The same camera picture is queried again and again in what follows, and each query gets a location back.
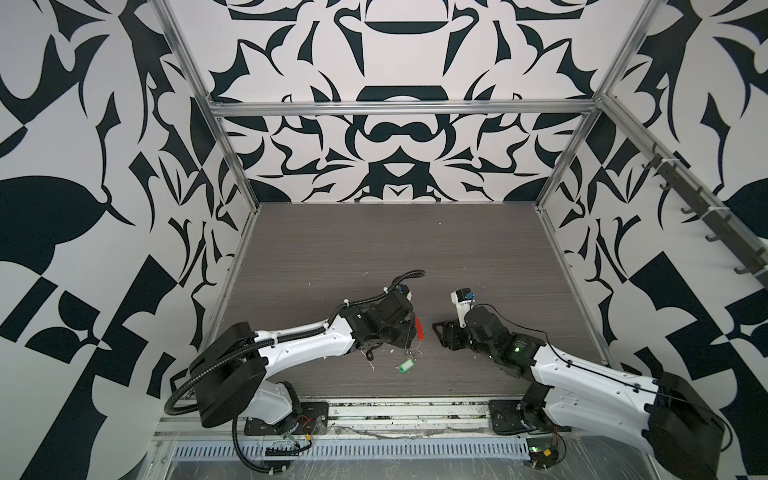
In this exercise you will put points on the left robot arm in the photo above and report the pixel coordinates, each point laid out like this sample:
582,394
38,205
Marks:
236,368

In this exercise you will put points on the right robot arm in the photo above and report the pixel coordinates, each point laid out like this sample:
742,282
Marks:
662,416

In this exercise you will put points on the green key tag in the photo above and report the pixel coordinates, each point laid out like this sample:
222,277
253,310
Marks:
406,366

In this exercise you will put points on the black wall hook rack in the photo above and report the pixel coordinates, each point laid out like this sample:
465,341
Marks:
701,204

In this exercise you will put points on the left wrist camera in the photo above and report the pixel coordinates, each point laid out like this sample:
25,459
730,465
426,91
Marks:
404,290

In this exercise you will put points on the green circuit board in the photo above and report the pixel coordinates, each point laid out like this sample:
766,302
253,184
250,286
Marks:
546,452

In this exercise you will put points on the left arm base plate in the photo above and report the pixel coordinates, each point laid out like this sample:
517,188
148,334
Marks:
306,419

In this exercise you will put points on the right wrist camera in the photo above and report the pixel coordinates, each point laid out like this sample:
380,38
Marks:
463,301

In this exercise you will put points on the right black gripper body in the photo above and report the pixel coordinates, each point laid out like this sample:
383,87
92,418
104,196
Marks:
458,338

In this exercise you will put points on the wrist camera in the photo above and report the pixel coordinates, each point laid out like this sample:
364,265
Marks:
463,301
404,290

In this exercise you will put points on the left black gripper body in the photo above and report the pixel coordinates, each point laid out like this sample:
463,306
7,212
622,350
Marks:
402,336

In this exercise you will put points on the white slotted cable duct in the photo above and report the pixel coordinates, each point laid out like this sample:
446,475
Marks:
515,449

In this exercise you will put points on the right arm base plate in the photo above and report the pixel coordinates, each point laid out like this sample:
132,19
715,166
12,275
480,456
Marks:
513,417

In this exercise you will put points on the aluminium front rail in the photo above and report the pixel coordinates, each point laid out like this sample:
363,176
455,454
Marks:
364,417

